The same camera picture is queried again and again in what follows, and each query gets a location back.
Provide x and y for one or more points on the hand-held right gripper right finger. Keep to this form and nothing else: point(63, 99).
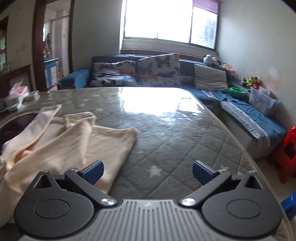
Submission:
point(201, 172)

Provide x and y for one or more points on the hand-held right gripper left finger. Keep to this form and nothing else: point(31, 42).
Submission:
point(93, 172)

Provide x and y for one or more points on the cream long-sleeved shirt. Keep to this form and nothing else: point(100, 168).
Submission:
point(57, 143)

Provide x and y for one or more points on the blue sofa cover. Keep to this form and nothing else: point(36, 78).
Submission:
point(254, 120)

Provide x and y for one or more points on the green bowl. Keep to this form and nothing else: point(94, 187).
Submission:
point(237, 92)

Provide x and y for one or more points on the clear plastic storage box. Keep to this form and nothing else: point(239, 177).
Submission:
point(261, 102)

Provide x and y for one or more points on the red plastic stool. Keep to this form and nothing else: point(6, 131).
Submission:
point(289, 141)

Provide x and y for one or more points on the blue plastic stool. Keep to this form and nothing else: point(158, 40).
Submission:
point(290, 202)

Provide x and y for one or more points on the grey pillow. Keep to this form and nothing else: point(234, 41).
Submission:
point(209, 77)

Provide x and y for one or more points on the green flat packet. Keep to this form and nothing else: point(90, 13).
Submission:
point(31, 95)

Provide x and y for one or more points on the blue sofa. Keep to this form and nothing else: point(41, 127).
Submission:
point(188, 74)

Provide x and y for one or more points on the butterfly print pillow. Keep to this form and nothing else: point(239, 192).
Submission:
point(157, 69)
point(111, 74)

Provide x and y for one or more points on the brown stuffed toys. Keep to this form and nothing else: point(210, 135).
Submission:
point(251, 81)

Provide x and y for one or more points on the white tissue box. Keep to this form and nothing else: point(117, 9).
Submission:
point(13, 102)

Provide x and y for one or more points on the colourful plastic toy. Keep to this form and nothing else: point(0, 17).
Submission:
point(227, 68)

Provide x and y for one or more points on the blue and white cabinet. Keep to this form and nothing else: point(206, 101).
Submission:
point(52, 71)

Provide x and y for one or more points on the white plush toy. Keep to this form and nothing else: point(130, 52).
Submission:
point(208, 59)

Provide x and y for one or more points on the wooden display cabinet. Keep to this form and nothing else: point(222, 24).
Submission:
point(20, 76)

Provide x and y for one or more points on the window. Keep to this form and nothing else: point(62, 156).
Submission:
point(161, 20)

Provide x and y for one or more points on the purple roller blind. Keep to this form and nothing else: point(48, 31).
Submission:
point(208, 5)

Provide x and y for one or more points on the dark wooden door frame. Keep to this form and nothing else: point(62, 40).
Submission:
point(37, 46)

